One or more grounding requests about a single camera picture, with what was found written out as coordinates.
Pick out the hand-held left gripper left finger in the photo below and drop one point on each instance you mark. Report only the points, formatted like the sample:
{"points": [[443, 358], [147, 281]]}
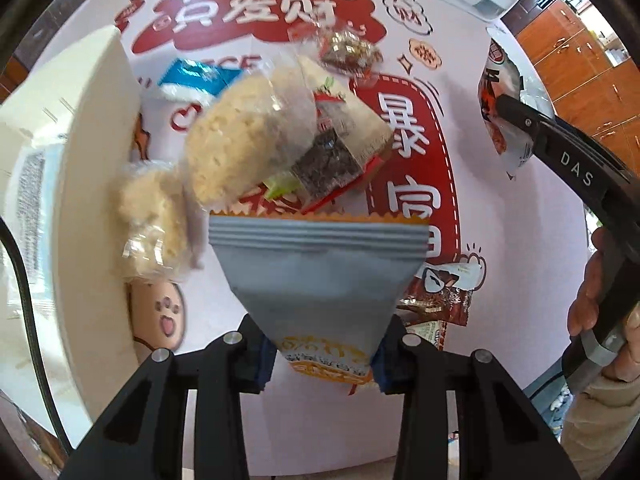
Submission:
{"points": [[265, 362]]}

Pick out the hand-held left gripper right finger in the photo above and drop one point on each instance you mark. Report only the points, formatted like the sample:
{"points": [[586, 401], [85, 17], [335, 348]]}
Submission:
{"points": [[381, 370]]}

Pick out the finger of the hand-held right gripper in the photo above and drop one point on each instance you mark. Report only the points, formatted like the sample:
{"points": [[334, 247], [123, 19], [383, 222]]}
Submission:
{"points": [[520, 116]]}

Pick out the red white snack packet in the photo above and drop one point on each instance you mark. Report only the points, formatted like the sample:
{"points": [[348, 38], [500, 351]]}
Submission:
{"points": [[500, 110]]}

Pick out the reddish brown snack packet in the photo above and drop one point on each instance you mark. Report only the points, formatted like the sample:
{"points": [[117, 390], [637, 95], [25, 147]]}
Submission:
{"points": [[442, 297]]}

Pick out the grey orange snack packet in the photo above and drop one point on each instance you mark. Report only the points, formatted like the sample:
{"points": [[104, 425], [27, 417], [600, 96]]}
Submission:
{"points": [[320, 270]]}

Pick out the small clear puffed rice bag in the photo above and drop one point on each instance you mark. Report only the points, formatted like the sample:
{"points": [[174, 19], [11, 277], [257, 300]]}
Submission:
{"points": [[150, 220]]}

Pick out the large clear puffed rice bag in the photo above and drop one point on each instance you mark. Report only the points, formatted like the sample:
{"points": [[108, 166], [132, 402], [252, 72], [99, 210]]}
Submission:
{"points": [[235, 140]]}

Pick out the white plastic bin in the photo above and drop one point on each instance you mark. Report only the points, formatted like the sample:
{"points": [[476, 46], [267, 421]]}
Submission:
{"points": [[95, 160]]}

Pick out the person's right forearm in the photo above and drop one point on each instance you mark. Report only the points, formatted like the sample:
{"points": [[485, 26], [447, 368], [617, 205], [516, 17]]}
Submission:
{"points": [[595, 420]]}

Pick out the person's right hand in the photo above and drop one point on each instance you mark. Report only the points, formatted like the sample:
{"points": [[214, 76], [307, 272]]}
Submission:
{"points": [[585, 290]]}

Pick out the white red printed packet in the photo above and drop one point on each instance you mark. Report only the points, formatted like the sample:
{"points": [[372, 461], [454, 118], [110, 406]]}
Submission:
{"points": [[427, 334]]}

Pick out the wooden drawer cabinet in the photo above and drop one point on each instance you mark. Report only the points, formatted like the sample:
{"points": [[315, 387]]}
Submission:
{"points": [[565, 45]]}

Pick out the pink printed table cover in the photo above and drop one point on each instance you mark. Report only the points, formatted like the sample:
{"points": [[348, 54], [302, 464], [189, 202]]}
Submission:
{"points": [[525, 260]]}

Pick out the light blue cloth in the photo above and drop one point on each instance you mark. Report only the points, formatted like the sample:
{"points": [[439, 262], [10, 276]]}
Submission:
{"points": [[557, 405]]}

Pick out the beige seaweed snack packet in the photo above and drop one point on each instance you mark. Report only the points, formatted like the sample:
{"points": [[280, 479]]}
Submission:
{"points": [[355, 120]]}

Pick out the clear brown candy packet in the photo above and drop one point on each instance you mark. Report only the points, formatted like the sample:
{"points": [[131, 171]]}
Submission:
{"points": [[347, 50]]}

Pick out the blue white snack packet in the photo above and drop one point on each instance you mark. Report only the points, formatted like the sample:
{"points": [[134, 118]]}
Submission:
{"points": [[195, 79]]}

